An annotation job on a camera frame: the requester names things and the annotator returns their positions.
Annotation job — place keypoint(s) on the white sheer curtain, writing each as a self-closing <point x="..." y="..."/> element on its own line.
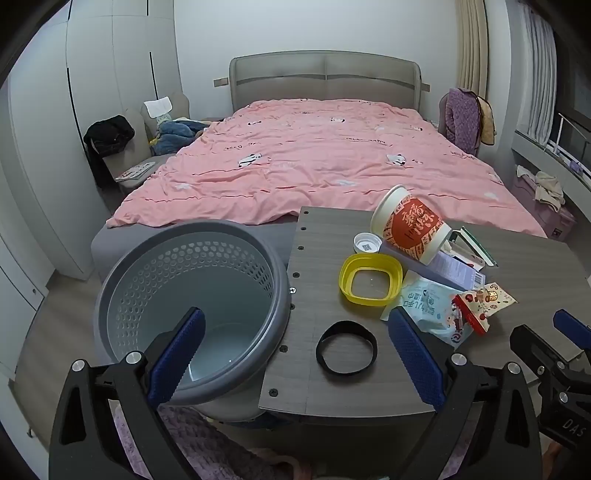
<point x="535" y="69"/>

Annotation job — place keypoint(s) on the magazine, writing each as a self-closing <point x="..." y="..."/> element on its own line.
<point x="134" y="171"/>

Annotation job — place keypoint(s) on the blue clothes pile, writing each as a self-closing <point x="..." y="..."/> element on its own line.
<point x="173" y="134"/>

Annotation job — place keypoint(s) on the white metal rack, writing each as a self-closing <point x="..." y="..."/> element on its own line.
<point x="560" y="127"/>

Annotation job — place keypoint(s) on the purple fuzzy cloth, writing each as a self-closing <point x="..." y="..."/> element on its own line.
<point x="207" y="443"/>

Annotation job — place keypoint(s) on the pale upholstered chair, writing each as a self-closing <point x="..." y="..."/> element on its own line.
<point x="443" y="115"/>

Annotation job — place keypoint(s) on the black bag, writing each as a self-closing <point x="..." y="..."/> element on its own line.
<point x="108" y="134"/>

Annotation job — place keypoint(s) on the grey upholstered bed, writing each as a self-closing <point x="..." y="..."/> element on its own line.
<point x="323" y="78"/>

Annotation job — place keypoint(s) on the pink storage box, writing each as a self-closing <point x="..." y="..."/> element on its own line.
<point x="549" y="221"/>

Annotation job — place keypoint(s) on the purple cardboard box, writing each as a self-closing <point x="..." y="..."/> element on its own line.
<point x="455" y="273"/>

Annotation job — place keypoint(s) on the white bottle cap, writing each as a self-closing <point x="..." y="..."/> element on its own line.
<point x="367" y="243"/>

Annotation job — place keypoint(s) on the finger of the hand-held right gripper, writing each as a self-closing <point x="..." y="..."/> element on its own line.
<point x="572" y="325"/>
<point x="531" y="341"/>

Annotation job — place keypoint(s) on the red and white paper cup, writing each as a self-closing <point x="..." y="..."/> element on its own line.
<point x="411" y="226"/>

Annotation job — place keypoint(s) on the pink printed duvet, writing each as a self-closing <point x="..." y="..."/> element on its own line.
<point x="300" y="161"/>

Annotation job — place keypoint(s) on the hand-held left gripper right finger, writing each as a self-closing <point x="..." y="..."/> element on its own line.
<point x="415" y="355"/>

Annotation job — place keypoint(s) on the yellow plastic lid frame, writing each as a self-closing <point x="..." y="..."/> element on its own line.
<point x="346" y="277"/>

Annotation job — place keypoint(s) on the white card pack red hearts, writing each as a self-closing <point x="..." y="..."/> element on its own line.
<point x="461" y="259"/>

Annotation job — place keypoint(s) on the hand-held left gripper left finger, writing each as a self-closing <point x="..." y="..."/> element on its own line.
<point x="178" y="355"/>

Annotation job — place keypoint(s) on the white and blue wipes packet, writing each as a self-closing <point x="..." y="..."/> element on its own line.
<point x="434" y="304"/>

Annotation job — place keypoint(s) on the grey window ledge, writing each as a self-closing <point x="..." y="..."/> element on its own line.
<point x="545" y="159"/>

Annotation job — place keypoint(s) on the white wardrobe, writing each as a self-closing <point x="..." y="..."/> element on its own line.
<point x="92" y="69"/>

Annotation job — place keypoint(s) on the beige curtain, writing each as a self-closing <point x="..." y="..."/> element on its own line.
<point x="471" y="46"/>

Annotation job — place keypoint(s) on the red snack packet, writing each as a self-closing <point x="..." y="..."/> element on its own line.
<point x="485" y="300"/>

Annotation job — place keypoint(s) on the beige cloth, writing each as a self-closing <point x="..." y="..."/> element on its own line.
<point x="549" y="189"/>

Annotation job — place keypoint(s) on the beige armchair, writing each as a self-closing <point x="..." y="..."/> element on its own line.
<point x="134" y="147"/>

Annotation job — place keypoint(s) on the green cardboard box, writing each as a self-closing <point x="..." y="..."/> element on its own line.
<point x="480" y="251"/>

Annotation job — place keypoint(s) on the grey perforated waste basket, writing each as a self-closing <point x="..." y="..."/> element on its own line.
<point x="138" y="286"/>

